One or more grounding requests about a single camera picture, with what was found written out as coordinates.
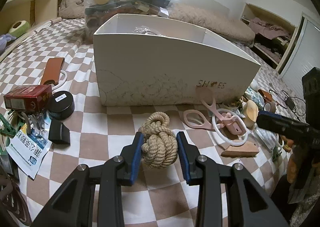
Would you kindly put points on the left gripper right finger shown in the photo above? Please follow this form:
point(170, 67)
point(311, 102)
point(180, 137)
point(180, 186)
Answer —
point(247, 203)

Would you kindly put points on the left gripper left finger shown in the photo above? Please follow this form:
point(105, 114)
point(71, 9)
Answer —
point(72, 203)

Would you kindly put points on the pink folding scissors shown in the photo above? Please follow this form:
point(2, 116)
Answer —
point(224, 119)

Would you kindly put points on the beige rope knot ball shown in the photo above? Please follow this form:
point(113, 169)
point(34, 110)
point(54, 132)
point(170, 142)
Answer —
point(160, 147)

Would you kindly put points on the brown tape roll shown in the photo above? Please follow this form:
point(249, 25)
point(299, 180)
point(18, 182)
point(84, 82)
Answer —
point(270, 107)

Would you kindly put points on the wooden block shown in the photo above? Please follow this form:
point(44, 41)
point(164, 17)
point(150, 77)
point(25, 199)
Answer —
point(250, 111)

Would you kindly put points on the blue floral fabric pouch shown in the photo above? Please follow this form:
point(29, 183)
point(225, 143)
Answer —
point(251, 94)

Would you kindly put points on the blue white paper leaflet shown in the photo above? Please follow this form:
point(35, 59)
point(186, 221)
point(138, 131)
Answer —
point(28, 150)

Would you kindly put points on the black round tin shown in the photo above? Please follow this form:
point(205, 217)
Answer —
point(61, 105)

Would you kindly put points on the red cardboard box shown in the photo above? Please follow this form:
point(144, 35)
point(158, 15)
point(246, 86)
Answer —
point(28, 98)

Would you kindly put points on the white shoes cardboard box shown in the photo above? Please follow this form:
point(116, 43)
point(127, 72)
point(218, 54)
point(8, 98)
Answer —
point(148, 60)

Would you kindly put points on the purple plush toy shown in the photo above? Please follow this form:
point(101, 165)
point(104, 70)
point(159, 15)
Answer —
point(4, 40)

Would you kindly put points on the avocado plush toy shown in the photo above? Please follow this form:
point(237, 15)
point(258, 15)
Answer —
point(19, 28)

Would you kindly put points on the brown quilted blanket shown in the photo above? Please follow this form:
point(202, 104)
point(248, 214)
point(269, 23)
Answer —
point(233, 30)

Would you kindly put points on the clear plastic storage bin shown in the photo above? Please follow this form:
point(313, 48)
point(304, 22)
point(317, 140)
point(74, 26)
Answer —
point(96, 15)

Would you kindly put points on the wooden bed shelf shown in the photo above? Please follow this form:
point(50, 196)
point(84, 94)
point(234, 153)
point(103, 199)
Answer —
point(39, 14)

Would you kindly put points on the wall closet with clothes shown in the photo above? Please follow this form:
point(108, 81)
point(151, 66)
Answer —
point(275, 37)

